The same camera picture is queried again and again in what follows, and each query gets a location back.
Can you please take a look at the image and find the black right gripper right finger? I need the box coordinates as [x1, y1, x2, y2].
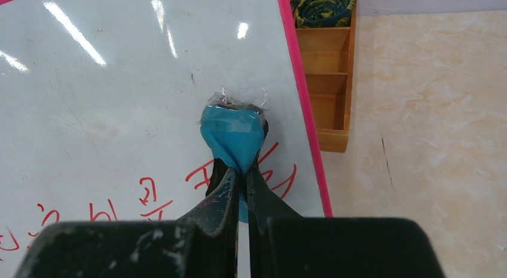
[246, 165, 301, 277]

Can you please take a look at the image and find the blue whiteboard eraser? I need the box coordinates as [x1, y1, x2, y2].
[199, 103, 267, 224]

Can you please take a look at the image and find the pink framed whiteboard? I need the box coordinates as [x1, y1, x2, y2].
[1, 0, 332, 277]

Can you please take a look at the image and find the dark patterned cloth roll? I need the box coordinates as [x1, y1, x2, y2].
[290, 0, 356, 28]

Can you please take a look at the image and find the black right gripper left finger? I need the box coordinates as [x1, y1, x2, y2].
[178, 159, 239, 277]

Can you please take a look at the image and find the wooden compartment box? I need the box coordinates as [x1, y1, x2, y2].
[291, 0, 358, 152]

